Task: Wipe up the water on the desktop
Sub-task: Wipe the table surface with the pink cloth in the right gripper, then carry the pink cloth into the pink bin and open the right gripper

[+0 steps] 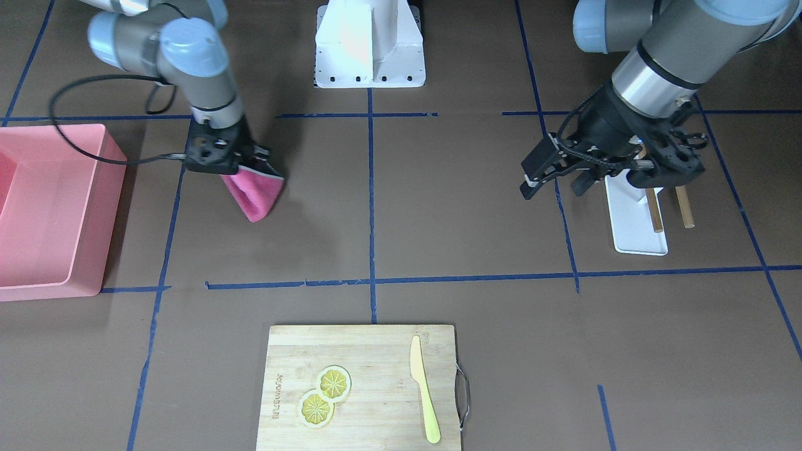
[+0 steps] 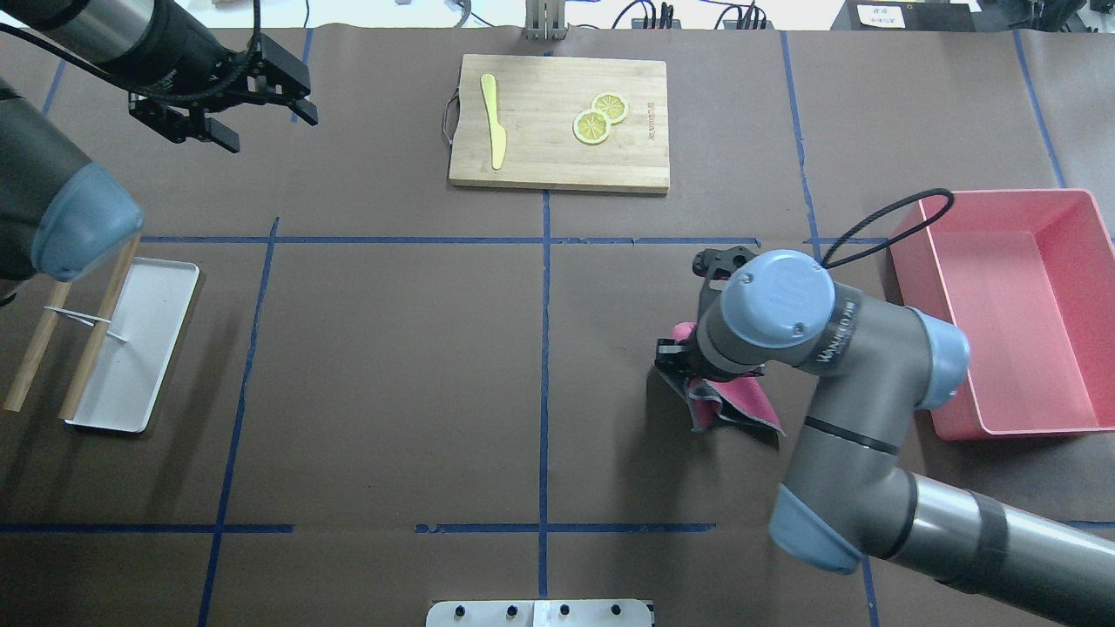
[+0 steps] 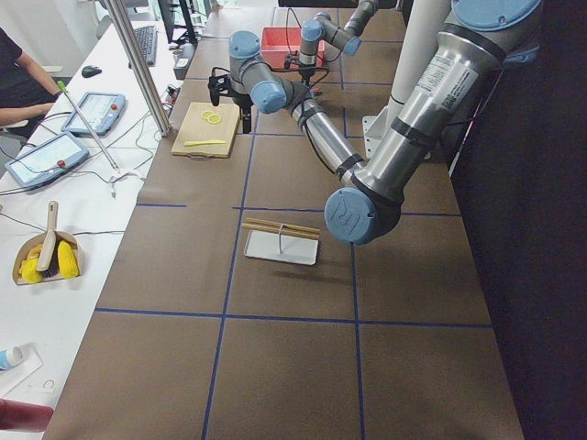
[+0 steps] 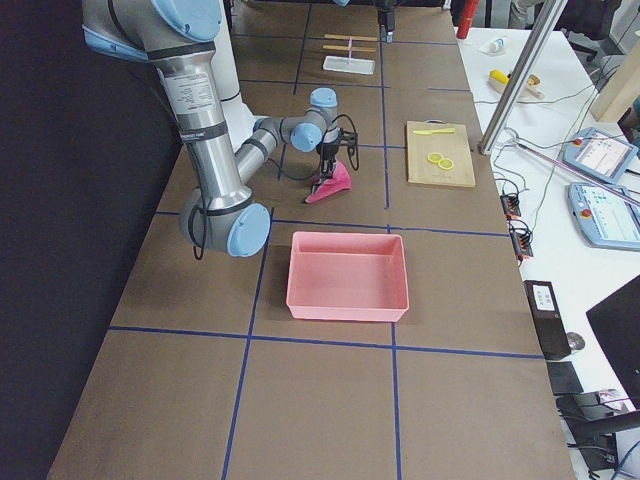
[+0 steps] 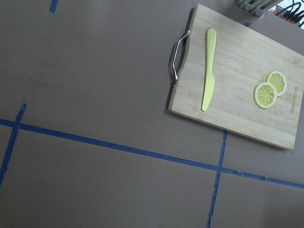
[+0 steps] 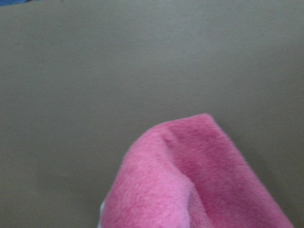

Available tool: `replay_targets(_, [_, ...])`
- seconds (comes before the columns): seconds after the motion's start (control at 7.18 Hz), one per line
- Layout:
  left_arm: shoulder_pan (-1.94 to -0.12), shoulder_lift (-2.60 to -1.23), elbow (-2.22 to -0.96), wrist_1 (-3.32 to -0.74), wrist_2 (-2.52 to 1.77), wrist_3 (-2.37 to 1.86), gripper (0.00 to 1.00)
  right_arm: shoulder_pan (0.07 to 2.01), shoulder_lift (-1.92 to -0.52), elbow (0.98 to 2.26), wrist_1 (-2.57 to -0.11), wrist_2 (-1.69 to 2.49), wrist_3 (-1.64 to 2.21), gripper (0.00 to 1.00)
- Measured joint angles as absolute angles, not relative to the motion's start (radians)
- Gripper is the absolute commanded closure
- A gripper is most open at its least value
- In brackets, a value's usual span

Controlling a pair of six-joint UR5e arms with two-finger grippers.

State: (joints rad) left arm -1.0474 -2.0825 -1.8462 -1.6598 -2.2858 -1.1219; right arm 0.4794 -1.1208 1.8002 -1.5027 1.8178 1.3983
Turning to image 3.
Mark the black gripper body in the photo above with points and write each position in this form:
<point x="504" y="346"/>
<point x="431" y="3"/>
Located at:
<point x="306" y="73"/>
<point x="242" y="100"/>

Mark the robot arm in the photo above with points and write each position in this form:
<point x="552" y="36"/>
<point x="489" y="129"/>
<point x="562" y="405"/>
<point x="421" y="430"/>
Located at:
<point x="321" y="28"/>
<point x="449" y="47"/>

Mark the lower lemon slice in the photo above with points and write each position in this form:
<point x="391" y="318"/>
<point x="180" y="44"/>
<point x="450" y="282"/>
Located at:
<point x="214" y="119"/>

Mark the pink plastic bin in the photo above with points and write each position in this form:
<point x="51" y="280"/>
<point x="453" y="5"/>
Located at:
<point x="277" y="42"/>

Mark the wooden cutting board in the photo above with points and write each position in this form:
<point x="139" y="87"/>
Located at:
<point x="194" y="127"/>

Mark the yellow plastic knife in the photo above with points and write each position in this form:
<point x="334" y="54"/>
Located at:
<point x="194" y="143"/>

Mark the black keyboard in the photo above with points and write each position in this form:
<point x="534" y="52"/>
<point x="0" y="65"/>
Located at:
<point x="146" y="38"/>

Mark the far teach pendant tablet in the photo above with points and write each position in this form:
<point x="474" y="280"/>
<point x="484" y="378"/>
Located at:
<point x="101" y="110"/>

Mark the teach pendant tablet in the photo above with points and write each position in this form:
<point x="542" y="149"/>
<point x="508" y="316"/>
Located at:
<point x="101" y="110"/>
<point x="48" y="161"/>

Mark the black computer mouse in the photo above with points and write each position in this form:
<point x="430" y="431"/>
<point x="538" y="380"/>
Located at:
<point x="90" y="71"/>

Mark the metal rod green tip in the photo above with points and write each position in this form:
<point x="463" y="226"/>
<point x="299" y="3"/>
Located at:
<point x="88" y="126"/>

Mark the white towel rack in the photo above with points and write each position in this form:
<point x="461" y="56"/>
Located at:
<point x="282" y="242"/>

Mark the near teach pendant tablet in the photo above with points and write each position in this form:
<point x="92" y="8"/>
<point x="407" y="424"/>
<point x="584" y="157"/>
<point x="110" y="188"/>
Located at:
<point x="48" y="161"/>

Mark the seated person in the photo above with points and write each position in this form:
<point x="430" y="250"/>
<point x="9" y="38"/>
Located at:
<point x="28" y="92"/>

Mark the dustpan with brush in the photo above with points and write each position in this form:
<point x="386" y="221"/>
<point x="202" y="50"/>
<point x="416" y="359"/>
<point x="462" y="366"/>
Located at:
<point x="49" y="238"/>

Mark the yellow cloth in dustpan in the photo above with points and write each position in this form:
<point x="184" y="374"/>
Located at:
<point x="63" y="264"/>

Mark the white blue tube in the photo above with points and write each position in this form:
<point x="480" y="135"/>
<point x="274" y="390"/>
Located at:
<point x="11" y="358"/>

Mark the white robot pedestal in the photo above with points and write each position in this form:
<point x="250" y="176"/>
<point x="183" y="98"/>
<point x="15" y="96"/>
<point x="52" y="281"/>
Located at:
<point x="419" y="46"/>

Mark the aluminium frame post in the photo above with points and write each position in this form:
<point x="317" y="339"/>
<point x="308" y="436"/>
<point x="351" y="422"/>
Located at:
<point x="125" y="31"/>

